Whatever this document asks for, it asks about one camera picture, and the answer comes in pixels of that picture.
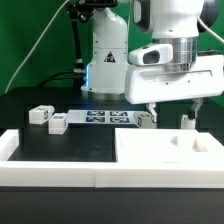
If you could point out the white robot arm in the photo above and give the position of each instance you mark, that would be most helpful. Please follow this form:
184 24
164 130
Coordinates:
169 68

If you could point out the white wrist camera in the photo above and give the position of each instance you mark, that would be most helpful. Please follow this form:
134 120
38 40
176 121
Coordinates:
152 54

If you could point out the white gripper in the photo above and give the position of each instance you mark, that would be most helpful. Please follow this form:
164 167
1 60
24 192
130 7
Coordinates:
151 84

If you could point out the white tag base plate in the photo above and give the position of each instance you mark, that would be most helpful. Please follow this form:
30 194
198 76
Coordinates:
103 116

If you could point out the white U-shaped fence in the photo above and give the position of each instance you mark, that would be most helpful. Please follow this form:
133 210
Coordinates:
183 174

